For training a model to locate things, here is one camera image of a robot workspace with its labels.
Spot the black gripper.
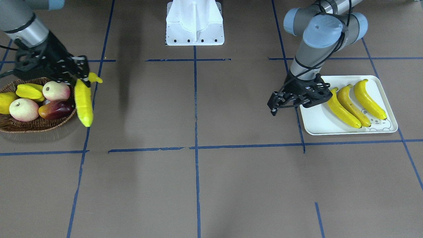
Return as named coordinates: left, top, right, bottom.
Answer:
left=36, top=31, right=91, bottom=88
left=267, top=73, right=316, bottom=116

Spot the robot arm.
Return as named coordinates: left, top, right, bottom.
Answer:
left=267, top=0, right=368, bottom=116
left=0, top=0, right=91, bottom=87

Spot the brown wicker basket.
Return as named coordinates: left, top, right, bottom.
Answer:
left=0, top=77, right=77, bottom=134

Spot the dark red mango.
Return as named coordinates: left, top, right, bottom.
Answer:
left=38, top=99, right=75, bottom=120

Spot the small yellow banana piece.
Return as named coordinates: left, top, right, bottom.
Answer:
left=15, top=83, right=45, bottom=102

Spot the yellow mango fruit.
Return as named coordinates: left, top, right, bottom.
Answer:
left=0, top=92, right=19, bottom=114

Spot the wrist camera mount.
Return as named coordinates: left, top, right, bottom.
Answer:
left=302, top=73, right=333, bottom=108
left=13, top=39, right=55, bottom=81

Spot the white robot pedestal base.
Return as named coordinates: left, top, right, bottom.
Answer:
left=165, top=0, right=225, bottom=46

